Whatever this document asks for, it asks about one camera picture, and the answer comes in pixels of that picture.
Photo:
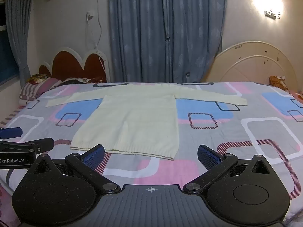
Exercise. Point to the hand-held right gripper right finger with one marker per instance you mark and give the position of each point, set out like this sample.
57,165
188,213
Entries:
208,156

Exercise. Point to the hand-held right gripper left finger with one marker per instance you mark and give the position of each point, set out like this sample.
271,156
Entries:
94,156

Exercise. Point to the white wall plug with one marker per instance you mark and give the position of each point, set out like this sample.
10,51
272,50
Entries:
90,15

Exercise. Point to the glowing wall lamp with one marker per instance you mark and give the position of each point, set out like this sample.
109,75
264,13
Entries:
272,14

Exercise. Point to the floral yellow red pillow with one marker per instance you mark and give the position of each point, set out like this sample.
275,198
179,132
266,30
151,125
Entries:
39,78

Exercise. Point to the dark window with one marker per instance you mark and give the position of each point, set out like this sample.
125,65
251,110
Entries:
7,52

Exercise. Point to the striped pink pillow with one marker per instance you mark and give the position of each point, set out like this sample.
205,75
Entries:
37,88

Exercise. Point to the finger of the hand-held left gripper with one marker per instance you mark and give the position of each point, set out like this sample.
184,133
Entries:
40,144
11,133

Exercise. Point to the grey-blue curtain panel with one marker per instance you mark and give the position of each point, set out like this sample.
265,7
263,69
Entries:
137,30
194,30

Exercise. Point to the dark floral blanket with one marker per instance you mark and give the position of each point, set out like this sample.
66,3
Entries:
82,80

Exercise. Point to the narrow grey-blue window curtain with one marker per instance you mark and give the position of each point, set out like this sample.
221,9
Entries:
20,28

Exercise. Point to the red and white headboard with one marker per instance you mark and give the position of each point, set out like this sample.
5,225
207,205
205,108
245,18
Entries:
71,63

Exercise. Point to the patterned grey pink bedsheet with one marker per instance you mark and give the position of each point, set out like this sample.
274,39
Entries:
236,113

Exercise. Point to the cream knitted sweater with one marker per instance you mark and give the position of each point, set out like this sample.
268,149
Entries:
132,123

